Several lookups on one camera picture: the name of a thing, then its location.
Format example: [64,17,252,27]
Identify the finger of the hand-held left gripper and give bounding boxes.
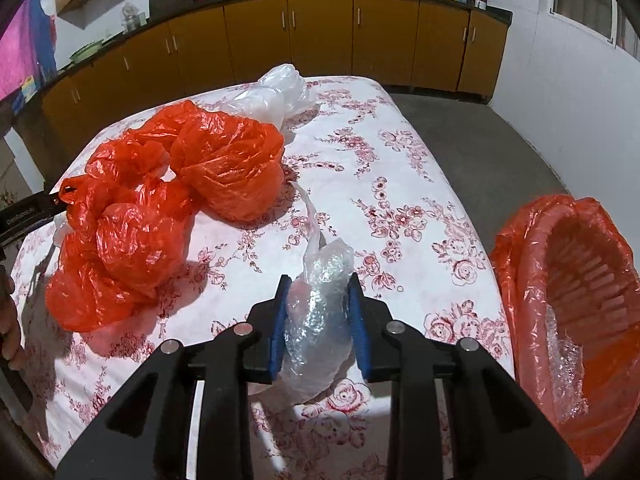
[42,187,68,213]

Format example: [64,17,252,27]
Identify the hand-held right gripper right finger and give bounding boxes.
[347,272,583,480]

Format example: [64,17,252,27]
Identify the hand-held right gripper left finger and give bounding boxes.
[55,275,293,480]

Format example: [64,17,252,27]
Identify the clear plastic bag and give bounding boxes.
[277,182,359,406]

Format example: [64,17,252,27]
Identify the orange plastic bag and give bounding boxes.
[87,100,286,224]
[45,175,198,334]

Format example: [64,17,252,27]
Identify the red basket with red liner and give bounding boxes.
[490,194,640,477]

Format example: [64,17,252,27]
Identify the white translucent plastic bag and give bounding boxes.
[220,64,321,132]

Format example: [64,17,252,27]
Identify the person's left hand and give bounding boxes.
[0,265,22,361]

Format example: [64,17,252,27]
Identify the floral tablecloth table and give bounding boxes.
[10,76,516,480]

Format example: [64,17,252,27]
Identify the green basin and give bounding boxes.
[69,40,106,64]

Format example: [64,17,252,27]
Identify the pink and blue cloth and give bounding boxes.
[0,0,59,104]

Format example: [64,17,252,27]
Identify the glass jar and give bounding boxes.
[121,1,146,34]

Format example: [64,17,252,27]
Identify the wooden lower cabinets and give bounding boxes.
[40,0,511,161]

